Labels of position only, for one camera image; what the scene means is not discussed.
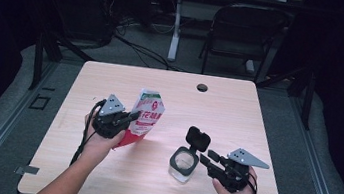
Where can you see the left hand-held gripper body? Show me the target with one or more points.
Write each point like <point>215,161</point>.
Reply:
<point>109,125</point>

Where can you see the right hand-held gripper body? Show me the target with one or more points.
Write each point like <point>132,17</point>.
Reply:
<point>233,177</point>

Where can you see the pink printed plastic bag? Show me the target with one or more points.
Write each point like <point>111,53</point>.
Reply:
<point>149,111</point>

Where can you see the glass jar with black lid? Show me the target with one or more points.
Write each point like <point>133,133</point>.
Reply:
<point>198,139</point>

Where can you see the person's left hand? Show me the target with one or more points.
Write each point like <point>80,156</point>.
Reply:
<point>97,147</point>

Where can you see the dark equipment box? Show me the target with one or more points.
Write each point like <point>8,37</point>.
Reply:
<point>86,15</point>

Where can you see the black folding chair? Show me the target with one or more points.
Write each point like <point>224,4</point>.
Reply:
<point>246,29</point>

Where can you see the aluminium rail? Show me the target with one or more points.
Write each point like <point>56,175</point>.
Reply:
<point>1,128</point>
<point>318,170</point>

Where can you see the black metal frame stand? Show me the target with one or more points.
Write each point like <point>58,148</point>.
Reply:
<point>308,101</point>
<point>37,59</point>

